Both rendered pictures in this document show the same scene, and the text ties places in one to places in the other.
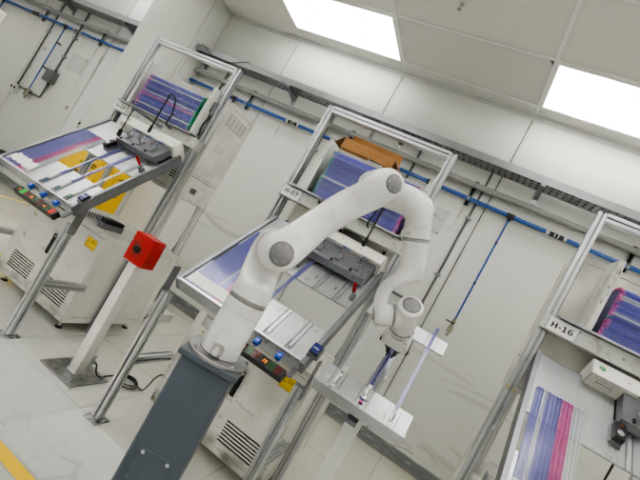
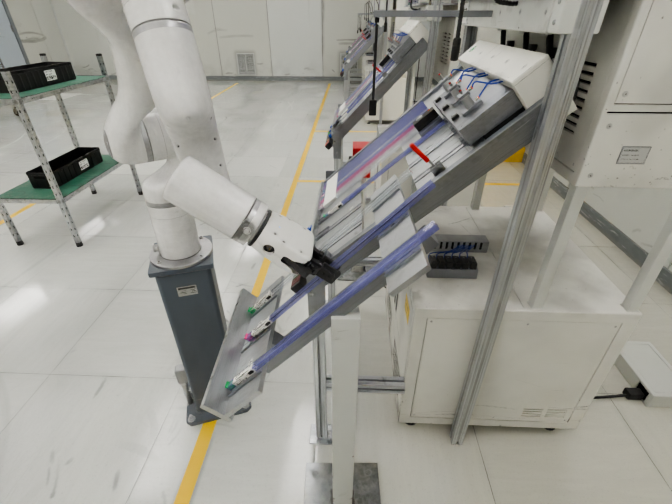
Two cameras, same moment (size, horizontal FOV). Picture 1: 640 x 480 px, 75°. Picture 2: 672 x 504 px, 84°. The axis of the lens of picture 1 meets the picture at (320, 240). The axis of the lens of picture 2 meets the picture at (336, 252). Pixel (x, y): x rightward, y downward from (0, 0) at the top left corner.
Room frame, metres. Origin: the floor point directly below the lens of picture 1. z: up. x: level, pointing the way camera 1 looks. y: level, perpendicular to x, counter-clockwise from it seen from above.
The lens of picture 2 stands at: (1.41, -1.01, 1.34)
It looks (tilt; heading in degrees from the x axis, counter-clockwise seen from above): 32 degrees down; 71
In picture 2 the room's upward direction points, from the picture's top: straight up
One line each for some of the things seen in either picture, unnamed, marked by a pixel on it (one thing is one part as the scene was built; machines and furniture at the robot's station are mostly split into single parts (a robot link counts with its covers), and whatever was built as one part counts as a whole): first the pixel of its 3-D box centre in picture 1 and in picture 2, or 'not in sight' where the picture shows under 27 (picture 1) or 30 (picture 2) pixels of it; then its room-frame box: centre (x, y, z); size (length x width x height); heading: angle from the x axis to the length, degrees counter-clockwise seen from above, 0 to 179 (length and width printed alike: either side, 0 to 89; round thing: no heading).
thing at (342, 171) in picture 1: (366, 192); not in sight; (2.18, -0.09, 1.52); 0.51 x 0.13 x 0.27; 69
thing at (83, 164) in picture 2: not in sight; (68, 166); (0.40, 2.11, 0.41); 0.57 x 0.17 x 0.11; 69
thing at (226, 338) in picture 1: (231, 328); (175, 227); (1.26, 0.10, 0.79); 0.19 x 0.19 x 0.18
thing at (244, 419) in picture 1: (254, 387); (473, 311); (2.32, -0.08, 0.31); 0.70 x 0.65 x 0.62; 69
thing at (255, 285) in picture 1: (265, 265); (169, 157); (1.29, 0.11, 1.00); 0.19 x 0.12 x 0.24; 15
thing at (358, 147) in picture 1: (383, 158); not in sight; (2.50, -0.10, 1.82); 0.68 x 0.30 x 0.20; 69
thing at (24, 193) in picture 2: not in sight; (60, 146); (0.40, 2.11, 0.55); 0.91 x 0.46 x 1.10; 69
